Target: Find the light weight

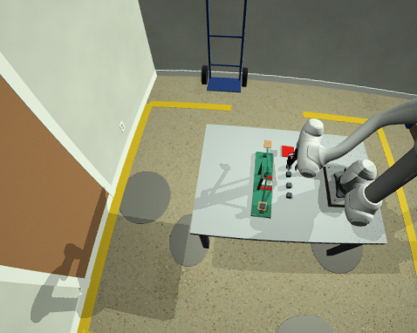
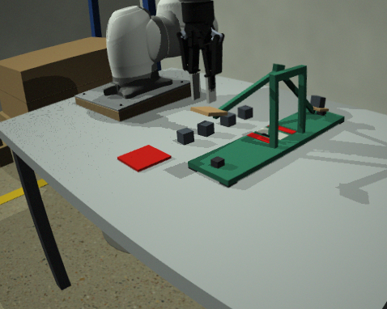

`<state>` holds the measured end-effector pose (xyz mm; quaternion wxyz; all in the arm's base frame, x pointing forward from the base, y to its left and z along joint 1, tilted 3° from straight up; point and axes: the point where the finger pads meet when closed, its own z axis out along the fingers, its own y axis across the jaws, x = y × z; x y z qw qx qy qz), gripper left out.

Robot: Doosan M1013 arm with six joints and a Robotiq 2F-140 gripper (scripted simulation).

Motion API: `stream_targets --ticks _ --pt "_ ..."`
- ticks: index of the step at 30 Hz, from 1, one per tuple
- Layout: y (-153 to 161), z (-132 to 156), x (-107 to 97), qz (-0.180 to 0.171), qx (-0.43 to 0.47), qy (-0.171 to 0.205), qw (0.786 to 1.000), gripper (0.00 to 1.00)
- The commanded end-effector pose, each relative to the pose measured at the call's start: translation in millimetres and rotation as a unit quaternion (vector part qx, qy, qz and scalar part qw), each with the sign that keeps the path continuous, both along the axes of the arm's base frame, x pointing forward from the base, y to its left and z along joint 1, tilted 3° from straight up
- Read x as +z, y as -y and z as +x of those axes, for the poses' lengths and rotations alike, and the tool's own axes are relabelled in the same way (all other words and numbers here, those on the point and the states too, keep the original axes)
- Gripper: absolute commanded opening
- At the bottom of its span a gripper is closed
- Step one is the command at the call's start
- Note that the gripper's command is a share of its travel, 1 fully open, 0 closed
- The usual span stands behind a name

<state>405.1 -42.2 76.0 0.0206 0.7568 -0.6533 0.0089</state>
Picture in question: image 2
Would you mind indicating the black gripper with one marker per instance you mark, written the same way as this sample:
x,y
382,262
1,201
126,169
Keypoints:
x,y
198,18

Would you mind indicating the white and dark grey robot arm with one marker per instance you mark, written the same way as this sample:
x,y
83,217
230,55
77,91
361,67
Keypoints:
x,y
136,41

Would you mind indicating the flat red square plate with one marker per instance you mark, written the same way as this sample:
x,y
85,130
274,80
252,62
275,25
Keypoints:
x,y
144,158

